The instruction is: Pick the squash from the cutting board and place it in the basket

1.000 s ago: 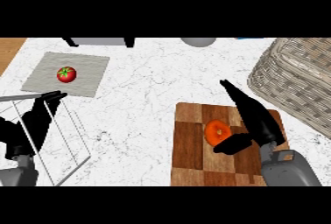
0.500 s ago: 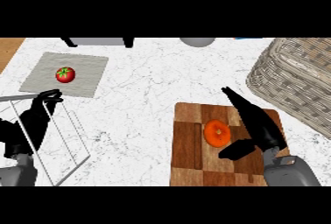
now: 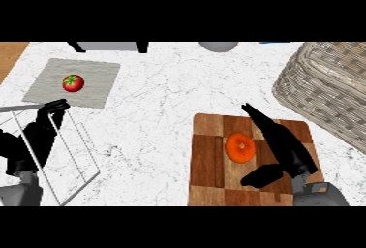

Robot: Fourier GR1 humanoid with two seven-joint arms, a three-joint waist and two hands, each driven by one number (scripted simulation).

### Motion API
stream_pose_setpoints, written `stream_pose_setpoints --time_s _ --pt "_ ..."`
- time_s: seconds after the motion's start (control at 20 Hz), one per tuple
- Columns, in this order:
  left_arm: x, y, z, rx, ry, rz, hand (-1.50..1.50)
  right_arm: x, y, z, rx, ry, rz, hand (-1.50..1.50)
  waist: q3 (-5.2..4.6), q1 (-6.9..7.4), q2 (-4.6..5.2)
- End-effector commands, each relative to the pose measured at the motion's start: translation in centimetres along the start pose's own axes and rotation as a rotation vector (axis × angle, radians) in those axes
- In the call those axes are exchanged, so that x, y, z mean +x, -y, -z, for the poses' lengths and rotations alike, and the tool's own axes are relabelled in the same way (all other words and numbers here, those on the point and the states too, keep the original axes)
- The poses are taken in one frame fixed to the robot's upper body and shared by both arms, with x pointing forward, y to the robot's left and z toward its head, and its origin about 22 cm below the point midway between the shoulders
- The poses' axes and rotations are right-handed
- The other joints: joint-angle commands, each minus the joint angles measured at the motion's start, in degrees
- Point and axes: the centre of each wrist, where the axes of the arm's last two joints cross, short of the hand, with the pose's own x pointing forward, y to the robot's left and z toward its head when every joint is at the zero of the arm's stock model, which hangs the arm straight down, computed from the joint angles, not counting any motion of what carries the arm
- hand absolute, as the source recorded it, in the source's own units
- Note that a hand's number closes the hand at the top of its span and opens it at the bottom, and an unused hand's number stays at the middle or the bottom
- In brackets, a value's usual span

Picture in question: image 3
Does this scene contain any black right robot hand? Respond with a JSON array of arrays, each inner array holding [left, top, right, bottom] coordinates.
[[239, 103, 320, 190]]

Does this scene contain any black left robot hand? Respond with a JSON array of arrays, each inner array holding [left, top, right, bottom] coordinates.
[[0, 98, 70, 177]]

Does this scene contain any orange squash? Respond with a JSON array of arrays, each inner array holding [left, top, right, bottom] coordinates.
[[224, 132, 256, 165]]

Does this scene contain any wooden cutting board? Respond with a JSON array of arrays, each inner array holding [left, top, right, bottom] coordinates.
[[187, 112, 326, 207]]

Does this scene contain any wicker basket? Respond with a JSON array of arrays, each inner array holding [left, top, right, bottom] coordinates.
[[271, 42, 366, 155]]

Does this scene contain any red tomato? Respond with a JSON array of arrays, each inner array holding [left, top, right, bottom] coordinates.
[[62, 74, 85, 93]]

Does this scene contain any grey placemat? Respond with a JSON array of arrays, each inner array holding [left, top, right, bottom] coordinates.
[[22, 57, 121, 109]]

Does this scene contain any grey round object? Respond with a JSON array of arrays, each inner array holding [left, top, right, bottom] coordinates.
[[197, 42, 240, 53]]

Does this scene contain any grey appliance with black legs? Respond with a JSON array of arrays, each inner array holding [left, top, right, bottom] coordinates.
[[66, 42, 150, 54]]

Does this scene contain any silver wire rack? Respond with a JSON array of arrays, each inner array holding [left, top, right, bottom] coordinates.
[[0, 103, 103, 207]]

